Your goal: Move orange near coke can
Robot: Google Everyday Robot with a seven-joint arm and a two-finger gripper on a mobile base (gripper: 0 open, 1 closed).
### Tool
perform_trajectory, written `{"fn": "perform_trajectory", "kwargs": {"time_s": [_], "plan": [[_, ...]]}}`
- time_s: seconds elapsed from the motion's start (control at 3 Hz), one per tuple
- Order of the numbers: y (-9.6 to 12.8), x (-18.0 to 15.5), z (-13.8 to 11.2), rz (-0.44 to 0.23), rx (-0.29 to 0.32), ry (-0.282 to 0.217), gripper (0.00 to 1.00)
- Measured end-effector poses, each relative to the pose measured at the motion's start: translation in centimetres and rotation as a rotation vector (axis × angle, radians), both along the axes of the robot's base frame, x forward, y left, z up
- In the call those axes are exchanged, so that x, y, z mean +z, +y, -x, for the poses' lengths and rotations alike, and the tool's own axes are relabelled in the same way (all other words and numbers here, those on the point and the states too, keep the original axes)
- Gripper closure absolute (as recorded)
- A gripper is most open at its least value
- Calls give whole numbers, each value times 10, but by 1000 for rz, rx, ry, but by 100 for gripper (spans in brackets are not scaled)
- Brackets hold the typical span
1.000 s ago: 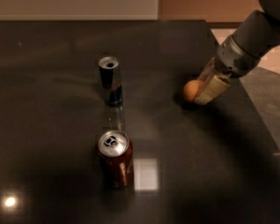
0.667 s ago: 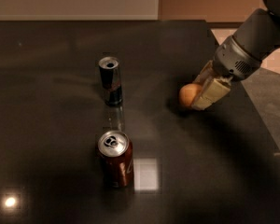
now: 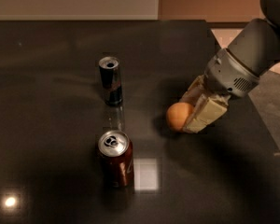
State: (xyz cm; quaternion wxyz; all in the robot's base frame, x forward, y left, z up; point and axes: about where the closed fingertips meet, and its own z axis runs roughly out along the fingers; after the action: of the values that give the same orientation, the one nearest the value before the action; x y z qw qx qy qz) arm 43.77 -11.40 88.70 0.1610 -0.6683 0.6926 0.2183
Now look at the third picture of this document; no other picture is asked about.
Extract red coke can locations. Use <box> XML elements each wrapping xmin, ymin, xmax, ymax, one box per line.
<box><xmin>97</xmin><ymin>130</ymin><xmax>133</xmax><ymax>188</ymax></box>

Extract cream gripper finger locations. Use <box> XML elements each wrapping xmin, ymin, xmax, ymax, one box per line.
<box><xmin>180</xmin><ymin>75</ymin><xmax>207</xmax><ymax>105</ymax></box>
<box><xmin>182</xmin><ymin>94</ymin><xmax>231</xmax><ymax>133</ymax></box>

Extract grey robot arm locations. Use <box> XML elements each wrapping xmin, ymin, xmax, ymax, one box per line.
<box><xmin>180</xmin><ymin>0</ymin><xmax>280</xmax><ymax>133</ymax></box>

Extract dark slim energy drink can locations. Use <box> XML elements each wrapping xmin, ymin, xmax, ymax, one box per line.
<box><xmin>99</xmin><ymin>57</ymin><xmax>122</xmax><ymax>106</ymax></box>

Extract orange fruit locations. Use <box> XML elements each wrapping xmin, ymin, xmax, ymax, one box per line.
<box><xmin>166</xmin><ymin>103</ymin><xmax>193</xmax><ymax>132</ymax></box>

